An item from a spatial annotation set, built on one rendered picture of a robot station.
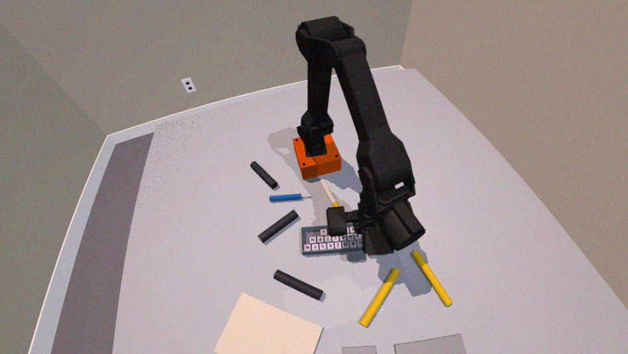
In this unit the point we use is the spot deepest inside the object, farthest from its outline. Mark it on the black cylinder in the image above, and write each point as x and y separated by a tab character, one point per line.
298	284
279	225
263	174

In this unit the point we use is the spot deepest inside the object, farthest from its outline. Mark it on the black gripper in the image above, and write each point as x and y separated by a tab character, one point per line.
337	219

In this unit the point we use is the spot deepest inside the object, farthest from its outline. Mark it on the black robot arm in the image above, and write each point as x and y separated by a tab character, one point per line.
382	159

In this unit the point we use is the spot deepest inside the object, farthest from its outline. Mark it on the blue stylus with grey tip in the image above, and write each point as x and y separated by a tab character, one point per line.
286	197

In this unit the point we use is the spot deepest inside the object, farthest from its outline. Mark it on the grey keyboard with white letter keys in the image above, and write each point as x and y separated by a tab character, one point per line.
316	240

